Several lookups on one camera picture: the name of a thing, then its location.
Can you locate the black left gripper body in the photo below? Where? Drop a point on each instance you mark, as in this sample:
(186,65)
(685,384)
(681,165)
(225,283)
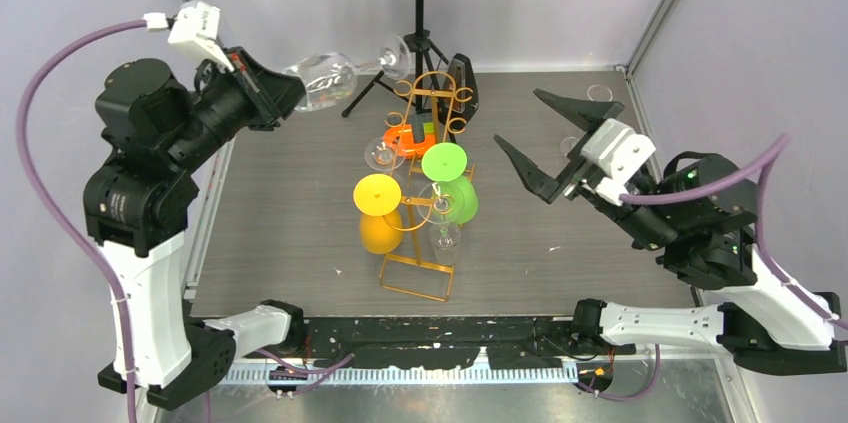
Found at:
(256,109)

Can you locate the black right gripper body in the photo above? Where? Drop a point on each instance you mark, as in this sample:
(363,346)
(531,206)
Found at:
(576,187)

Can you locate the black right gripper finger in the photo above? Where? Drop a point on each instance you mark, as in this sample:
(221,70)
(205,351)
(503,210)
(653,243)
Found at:
(586,115)
(544,186)

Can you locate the clear tall flute glass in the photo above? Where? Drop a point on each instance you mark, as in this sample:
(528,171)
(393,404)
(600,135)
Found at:
(596,92)

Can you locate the clear wine glass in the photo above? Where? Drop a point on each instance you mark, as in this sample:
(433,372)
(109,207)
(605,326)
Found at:
(329,78)
(442,209)
(384,157)

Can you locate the green silicone wine glass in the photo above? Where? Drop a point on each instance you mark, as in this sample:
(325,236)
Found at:
(447,162)

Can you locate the gold wire wine glass rack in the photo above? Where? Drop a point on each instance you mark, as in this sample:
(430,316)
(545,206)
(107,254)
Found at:
(429,100)

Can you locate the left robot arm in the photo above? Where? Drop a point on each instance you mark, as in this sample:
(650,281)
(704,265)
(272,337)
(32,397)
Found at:
(136,211)

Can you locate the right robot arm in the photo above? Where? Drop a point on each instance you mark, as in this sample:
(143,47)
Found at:
(701,219)

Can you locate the clear wine glass front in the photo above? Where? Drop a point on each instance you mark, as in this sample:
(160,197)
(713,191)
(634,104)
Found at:
(442,209)

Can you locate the yellow silicone wine glass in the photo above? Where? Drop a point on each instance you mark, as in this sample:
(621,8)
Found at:
(377,197)

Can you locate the black metronome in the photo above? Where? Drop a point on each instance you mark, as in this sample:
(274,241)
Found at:
(462,72)

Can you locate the orange toy block piece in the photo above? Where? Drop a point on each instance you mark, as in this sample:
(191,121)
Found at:
(416,139)

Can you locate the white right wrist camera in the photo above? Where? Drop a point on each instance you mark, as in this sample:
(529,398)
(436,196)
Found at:
(618,152)

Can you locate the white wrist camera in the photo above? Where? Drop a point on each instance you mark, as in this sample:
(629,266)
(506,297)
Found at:
(618,152)
(193,31)

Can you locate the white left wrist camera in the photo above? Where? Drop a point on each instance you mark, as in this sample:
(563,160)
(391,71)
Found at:
(193,31)

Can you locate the black taped front rail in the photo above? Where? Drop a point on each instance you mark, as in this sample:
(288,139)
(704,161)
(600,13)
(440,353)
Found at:
(439,343)

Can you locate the white slotted cable duct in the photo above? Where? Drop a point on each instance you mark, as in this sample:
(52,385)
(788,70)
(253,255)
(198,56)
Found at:
(478,373)

